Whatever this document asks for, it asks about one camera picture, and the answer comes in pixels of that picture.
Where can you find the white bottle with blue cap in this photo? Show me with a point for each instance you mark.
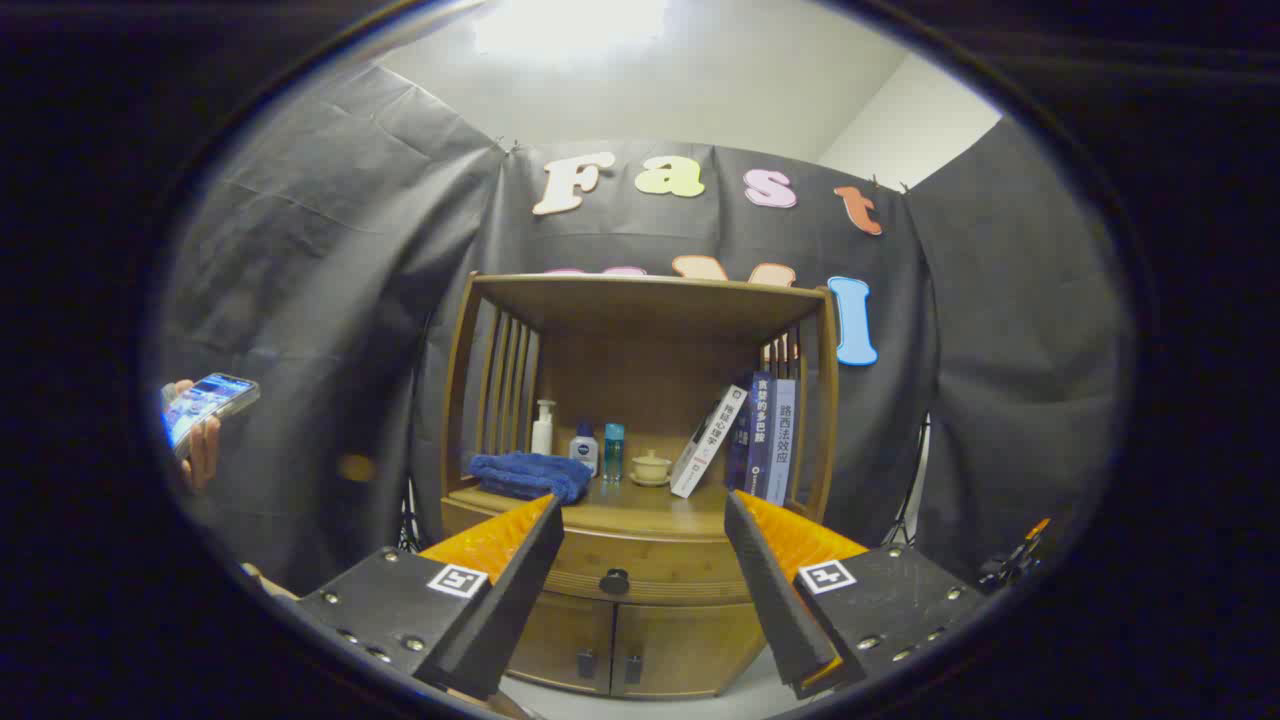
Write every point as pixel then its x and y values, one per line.
pixel 584 452

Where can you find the lavender book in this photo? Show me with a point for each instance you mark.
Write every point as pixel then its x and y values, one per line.
pixel 781 440

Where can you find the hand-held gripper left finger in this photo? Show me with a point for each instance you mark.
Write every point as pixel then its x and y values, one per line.
pixel 520 590

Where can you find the black drawer knob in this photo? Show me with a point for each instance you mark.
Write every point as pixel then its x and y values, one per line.
pixel 614 581

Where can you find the wooden countertop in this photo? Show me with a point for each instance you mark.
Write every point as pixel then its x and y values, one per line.
pixel 640 510

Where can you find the wooden cabinet door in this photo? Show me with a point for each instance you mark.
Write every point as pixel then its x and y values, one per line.
pixel 560 640
pixel 680 650

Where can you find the white pump bottle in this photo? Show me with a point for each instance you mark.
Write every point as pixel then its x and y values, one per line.
pixel 543 435

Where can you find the wooden drawer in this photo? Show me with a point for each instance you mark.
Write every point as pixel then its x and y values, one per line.
pixel 650 555

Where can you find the blue folded towel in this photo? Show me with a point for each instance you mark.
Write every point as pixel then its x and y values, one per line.
pixel 525 475

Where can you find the black backdrop stand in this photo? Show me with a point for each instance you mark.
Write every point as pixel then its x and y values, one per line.
pixel 410 525

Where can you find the dark blue book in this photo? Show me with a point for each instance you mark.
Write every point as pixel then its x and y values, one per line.
pixel 758 440

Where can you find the smartphone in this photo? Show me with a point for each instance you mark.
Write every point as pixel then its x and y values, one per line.
pixel 210 405

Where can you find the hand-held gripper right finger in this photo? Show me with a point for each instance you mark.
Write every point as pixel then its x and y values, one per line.
pixel 775 600

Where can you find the beige lidded teacup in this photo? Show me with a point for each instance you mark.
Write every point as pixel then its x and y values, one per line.
pixel 651 467

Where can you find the white book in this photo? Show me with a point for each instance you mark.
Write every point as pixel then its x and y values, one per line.
pixel 705 445

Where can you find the black device with orange tip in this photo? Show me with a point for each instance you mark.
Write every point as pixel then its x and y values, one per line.
pixel 1005 570

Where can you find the wooden cabinet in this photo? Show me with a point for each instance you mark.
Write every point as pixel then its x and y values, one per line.
pixel 650 400

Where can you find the clear blue bottle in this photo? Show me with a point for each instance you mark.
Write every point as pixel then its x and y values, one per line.
pixel 613 450

